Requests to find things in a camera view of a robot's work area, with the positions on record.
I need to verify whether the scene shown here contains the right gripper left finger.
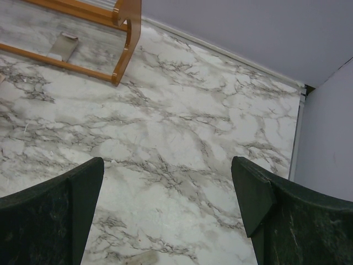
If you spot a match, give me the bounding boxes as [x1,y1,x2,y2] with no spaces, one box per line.
[1,157,104,264]

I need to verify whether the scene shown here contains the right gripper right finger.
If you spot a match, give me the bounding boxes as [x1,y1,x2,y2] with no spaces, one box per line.
[231,156,352,264]

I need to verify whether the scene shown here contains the wooden two-tier shelf rack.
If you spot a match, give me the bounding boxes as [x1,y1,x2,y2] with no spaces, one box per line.
[1,1,142,86]

